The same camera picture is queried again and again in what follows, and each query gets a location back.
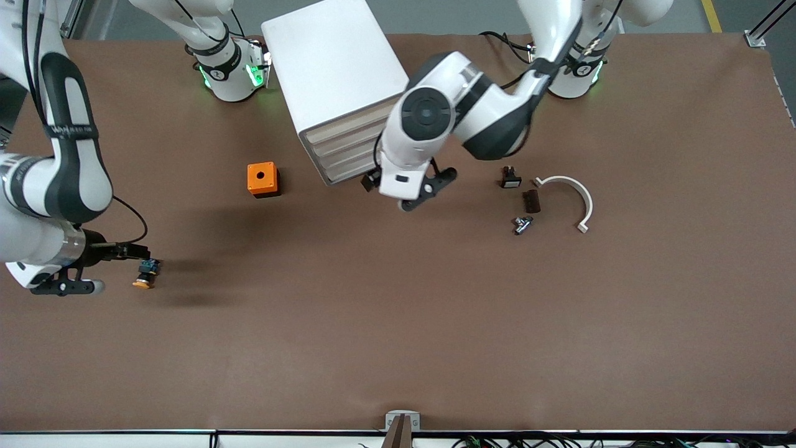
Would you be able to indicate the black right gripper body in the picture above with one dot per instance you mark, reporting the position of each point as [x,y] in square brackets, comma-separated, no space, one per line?
[94,246]

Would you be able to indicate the yellow mushroom push button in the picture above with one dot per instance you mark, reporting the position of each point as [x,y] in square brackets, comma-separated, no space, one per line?
[148,269]

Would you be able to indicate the white plastic divider tray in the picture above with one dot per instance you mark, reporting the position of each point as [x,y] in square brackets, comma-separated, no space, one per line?
[349,170]

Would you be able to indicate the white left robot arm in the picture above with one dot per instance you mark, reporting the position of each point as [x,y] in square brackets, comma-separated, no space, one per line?
[497,118]

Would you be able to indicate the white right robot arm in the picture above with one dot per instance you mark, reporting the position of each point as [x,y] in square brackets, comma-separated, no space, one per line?
[74,174]

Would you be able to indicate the orange box with hole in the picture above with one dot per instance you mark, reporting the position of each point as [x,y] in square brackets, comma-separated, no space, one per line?
[261,177]

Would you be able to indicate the chrome metal tee fitting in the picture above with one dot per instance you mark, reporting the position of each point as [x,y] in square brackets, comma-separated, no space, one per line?
[522,225]

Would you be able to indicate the dark brown block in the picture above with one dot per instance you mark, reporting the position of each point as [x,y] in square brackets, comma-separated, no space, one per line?
[532,201]

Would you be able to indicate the small black push switch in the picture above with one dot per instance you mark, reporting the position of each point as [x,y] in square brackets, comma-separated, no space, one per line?
[511,181]

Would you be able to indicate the white table edge rail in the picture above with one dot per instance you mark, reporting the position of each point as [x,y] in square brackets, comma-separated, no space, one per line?
[124,440]

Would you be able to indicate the aluminium frame profile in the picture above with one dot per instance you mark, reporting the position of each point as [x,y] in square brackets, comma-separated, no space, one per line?
[71,15]

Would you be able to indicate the metal bracket with brown post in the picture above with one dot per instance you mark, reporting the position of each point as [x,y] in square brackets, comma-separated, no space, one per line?
[401,429]

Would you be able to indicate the metal corner bracket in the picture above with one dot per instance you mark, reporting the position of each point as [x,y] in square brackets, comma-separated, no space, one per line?
[756,40]

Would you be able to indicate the black frame strut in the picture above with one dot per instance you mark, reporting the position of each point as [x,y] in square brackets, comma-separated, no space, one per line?
[771,15]

